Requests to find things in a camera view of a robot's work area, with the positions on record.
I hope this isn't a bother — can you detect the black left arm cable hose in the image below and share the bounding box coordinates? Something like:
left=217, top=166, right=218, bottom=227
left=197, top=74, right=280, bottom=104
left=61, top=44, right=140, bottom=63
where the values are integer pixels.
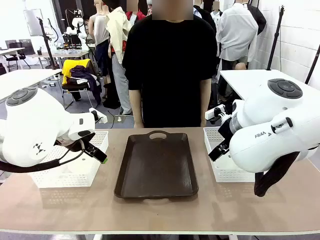
left=0, top=139, right=86, bottom=174

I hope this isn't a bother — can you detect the person's right forearm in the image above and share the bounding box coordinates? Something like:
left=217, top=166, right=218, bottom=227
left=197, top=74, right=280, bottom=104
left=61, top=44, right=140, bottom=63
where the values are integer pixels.
left=128, top=89, right=145, bottom=125

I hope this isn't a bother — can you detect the white board panel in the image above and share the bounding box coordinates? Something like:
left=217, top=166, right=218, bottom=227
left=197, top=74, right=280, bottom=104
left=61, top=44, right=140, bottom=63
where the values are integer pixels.
left=23, top=8, right=45, bottom=37

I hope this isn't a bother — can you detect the person's left forearm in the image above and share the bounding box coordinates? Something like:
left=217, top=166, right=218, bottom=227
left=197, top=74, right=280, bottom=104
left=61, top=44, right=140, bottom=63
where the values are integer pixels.
left=200, top=78, right=213, bottom=122

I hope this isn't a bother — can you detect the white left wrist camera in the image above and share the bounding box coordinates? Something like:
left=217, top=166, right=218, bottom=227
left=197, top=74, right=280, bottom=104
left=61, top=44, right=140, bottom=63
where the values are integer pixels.
left=88, top=107, right=109, bottom=124

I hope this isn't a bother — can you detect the white perforated plastic basket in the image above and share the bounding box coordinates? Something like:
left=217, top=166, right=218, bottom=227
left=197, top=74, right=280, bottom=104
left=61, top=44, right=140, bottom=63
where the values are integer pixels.
left=202, top=126, right=264, bottom=183
left=29, top=130, right=110, bottom=189

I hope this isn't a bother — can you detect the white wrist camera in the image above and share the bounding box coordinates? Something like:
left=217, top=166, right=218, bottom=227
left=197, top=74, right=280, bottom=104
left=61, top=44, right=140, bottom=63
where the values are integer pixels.
left=204, top=104, right=227, bottom=124
left=88, top=107, right=109, bottom=124

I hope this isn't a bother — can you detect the black metal chair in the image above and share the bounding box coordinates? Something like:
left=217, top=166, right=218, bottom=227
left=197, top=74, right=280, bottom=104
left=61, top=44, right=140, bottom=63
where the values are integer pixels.
left=61, top=81, right=99, bottom=109

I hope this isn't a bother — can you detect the wood top table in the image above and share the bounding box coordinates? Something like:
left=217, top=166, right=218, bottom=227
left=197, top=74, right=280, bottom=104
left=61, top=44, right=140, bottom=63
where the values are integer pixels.
left=24, top=49, right=91, bottom=70

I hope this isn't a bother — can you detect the dark brown plastic tray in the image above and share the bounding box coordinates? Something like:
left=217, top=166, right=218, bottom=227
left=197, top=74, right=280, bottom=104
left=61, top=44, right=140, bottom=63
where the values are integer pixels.
left=113, top=130, right=200, bottom=201

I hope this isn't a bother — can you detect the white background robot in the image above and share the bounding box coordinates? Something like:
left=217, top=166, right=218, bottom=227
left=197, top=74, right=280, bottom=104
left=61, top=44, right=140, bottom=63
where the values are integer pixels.
left=64, top=8, right=88, bottom=50

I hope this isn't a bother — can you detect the black tripod stand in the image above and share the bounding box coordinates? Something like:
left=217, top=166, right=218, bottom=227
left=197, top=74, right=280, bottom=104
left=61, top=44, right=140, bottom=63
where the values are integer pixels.
left=265, top=4, right=286, bottom=71

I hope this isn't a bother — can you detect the person in black t-shirt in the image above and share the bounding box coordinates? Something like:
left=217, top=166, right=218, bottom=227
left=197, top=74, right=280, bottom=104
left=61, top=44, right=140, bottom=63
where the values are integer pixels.
left=121, top=0, right=219, bottom=129

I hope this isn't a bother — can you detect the black hanging jacket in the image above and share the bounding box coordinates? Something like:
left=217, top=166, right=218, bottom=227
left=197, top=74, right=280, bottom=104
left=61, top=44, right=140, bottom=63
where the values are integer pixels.
left=246, top=4, right=267, bottom=36

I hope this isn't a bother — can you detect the black light stand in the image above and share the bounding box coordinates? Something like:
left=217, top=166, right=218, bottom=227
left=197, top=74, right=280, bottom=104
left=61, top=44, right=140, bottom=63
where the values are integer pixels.
left=36, top=16, right=59, bottom=70

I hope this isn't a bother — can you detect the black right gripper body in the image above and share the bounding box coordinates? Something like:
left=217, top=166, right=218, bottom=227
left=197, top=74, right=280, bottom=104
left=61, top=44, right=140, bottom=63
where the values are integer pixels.
left=217, top=116, right=236, bottom=145

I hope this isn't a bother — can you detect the red white garment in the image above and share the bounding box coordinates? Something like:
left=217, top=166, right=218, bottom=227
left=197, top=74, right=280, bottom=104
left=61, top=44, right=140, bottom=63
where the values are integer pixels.
left=124, top=10, right=147, bottom=26

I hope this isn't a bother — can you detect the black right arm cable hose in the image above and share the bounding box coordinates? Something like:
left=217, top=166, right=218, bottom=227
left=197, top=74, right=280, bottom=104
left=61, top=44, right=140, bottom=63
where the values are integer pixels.
left=253, top=149, right=301, bottom=198

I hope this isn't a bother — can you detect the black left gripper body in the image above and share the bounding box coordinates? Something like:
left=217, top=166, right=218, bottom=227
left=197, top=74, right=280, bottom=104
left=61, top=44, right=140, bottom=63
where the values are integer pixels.
left=54, top=131, right=97, bottom=153

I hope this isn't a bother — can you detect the black slanted pole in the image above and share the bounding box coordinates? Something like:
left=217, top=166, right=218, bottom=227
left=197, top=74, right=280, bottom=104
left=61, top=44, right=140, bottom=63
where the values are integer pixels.
left=304, top=45, right=320, bottom=85

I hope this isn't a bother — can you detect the mannequin with white shirt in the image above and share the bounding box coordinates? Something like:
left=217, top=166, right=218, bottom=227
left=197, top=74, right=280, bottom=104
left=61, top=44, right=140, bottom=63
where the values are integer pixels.
left=214, top=0, right=259, bottom=71

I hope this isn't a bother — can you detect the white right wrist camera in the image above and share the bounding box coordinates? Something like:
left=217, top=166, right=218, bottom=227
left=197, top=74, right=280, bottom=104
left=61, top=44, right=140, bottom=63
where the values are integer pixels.
left=204, top=104, right=227, bottom=124

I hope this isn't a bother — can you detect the black office chair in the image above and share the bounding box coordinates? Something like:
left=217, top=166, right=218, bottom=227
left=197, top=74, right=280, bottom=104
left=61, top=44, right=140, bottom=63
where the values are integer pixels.
left=4, top=39, right=31, bottom=70

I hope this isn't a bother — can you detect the mannequin with white tank top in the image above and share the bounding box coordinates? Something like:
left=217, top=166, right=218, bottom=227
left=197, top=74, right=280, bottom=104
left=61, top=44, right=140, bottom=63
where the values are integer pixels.
left=88, top=0, right=112, bottom=77

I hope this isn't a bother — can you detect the white plastic conical flask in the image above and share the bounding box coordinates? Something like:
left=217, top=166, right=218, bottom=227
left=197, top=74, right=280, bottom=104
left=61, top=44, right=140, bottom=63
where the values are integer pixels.
left=59, top=157, right=87, bottom=176

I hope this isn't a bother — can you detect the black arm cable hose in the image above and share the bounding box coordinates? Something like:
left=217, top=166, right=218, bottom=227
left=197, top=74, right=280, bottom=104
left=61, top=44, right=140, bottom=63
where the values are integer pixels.
left=253, top=149, right=301, bottom=198
left=0, top=139, right=86, bottom=174

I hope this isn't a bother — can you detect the mannequin with dark jacket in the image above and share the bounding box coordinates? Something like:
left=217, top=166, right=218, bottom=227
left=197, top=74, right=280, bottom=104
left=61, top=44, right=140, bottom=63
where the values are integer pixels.
left=193, top=4, right=218, bottom=36

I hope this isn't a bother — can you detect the dark purple clothes pile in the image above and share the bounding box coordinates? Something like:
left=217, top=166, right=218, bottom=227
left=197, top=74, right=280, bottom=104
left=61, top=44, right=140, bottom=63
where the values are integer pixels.
left=66, top=65, right=103, bottom=105

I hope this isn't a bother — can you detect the yellow garment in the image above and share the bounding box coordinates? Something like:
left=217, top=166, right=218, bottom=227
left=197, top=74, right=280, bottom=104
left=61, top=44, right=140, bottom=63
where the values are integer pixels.
left=61, top=58, right=92, bottom=86

